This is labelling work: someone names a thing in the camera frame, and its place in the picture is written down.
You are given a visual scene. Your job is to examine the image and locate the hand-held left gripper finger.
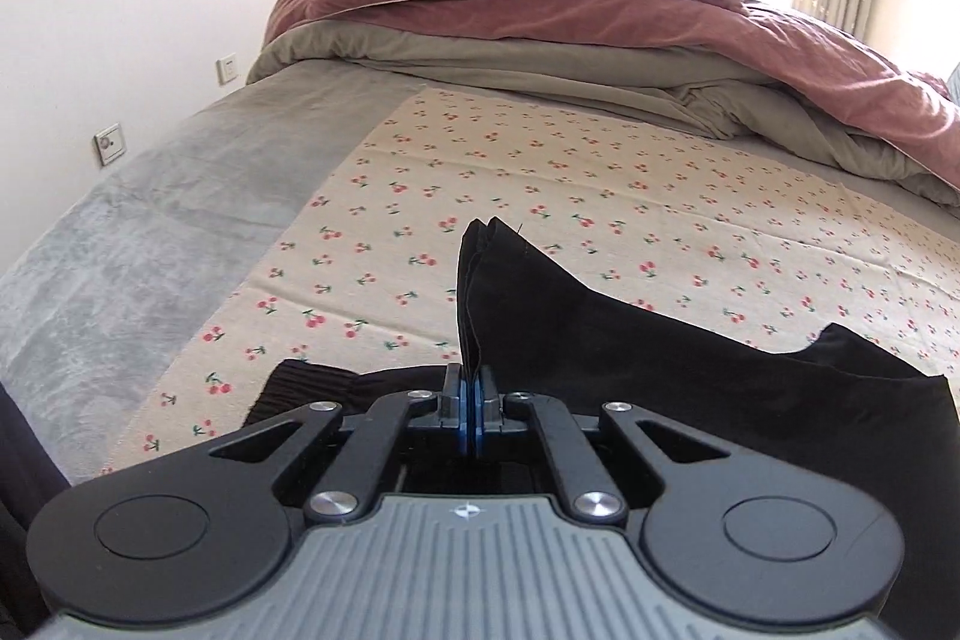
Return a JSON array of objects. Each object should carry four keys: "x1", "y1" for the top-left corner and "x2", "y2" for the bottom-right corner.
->
[
  {"x1": 208, "y1": 364, "x2": 470, "y2": 530},
  {"x1": 469, "y1": 364, "x2": 734, "y2": 530}
]

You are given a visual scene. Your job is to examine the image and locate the black pants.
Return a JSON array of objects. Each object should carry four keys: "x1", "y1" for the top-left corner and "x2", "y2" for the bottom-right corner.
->
[{"x1": 250, "y1": 215, "x2": 960, "y2": 640}]

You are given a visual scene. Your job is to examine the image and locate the cherry print bed sheet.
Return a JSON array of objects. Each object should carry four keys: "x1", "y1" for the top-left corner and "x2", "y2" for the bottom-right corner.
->
[{"x1": 100, "y1": 85, "x2": 960, "y2": 477}]

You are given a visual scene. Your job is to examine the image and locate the grey plush bed blanket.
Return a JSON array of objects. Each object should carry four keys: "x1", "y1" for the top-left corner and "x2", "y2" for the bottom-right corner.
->
[{"x1": 0, "y1": 56, "x2": 960, "y2": 487}]

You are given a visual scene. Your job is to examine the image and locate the pink and grey duvet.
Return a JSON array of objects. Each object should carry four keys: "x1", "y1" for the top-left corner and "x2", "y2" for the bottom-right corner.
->
[{"x1": 246, "y1": 0, "x2": 960, "y2": 208}]

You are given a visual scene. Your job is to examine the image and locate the dark cloth pile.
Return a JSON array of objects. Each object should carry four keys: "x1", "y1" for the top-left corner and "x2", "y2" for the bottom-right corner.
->
[{"x1": 0, "y1": 377, "x2": 70, "y2": 633}]

